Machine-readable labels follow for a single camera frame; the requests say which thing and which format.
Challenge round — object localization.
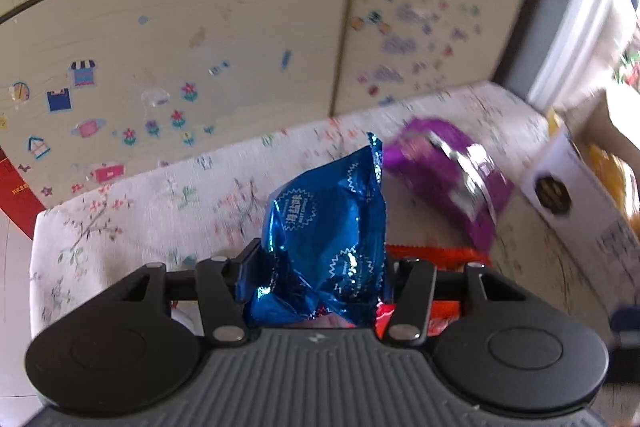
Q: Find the orange-red snack packet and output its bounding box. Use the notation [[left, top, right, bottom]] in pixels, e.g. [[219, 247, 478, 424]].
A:
[[372, 244, 494, 341]]

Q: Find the floral tablecloth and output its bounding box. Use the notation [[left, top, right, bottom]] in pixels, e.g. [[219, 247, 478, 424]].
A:
[[29, 82, 617, 344]]

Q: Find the plain orange-yellow snack packet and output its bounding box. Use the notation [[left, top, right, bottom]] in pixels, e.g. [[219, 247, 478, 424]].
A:
[[585, 142, 640, 234]]

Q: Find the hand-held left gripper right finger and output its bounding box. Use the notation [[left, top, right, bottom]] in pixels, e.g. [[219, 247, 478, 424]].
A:
[[386, 257, 507, 347]]

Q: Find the cardboard box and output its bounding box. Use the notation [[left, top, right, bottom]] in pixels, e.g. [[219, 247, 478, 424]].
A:
[[519, 87, 640, 269]]

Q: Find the cream cabinet with stickers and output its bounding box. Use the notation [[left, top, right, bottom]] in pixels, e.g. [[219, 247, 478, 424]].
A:
[[0, 0, 539, 208]]

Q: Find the red box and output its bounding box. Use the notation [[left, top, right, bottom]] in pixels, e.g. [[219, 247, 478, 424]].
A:
[[0, 147, 47, 244]]

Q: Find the blue foil snack packet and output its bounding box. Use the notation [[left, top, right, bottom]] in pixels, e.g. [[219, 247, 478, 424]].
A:
[[247, 132, 389, 329]]

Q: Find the purple snack packet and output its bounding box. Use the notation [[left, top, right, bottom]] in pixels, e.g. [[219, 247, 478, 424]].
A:
[[382, 117, 516, 254]]

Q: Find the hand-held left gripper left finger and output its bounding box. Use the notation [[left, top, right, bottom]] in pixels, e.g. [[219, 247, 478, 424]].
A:
[[134, 241, 263, 348]]

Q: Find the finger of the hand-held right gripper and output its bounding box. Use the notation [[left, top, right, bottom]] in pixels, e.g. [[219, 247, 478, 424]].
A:
[[611, 306, 640, 351]]

